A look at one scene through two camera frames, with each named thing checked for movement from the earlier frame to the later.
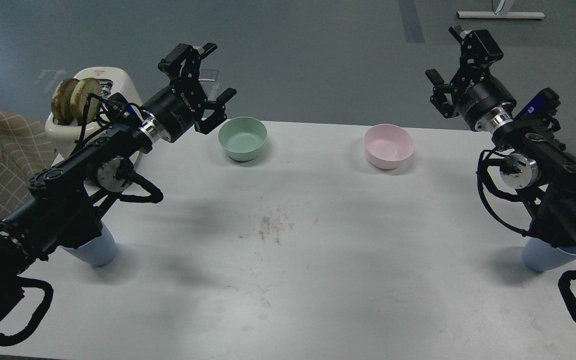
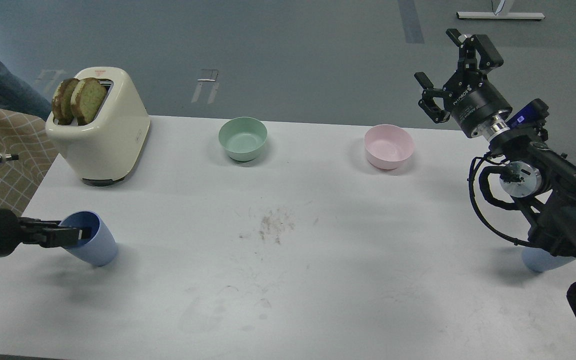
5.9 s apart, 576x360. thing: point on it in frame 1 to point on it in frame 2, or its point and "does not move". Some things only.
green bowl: x=242 y=137 does not move
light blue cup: x=540 y=256 does not move
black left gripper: x=176 y=108 to x=48 y=234
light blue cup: x=99 y=251 does not move
